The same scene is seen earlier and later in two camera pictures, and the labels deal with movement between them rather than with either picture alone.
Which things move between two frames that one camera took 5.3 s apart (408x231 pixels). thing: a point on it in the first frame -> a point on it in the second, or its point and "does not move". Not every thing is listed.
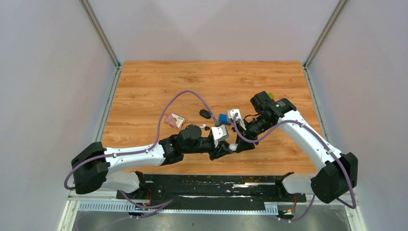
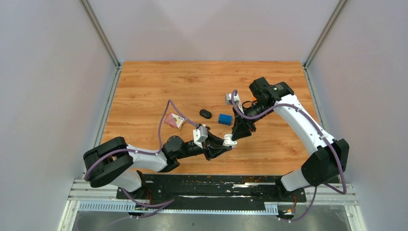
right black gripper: (243, 145) -> (241, 127)
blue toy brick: (223, 119) does not move
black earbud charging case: (205, 113) does not move
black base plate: (218, 189) does not move
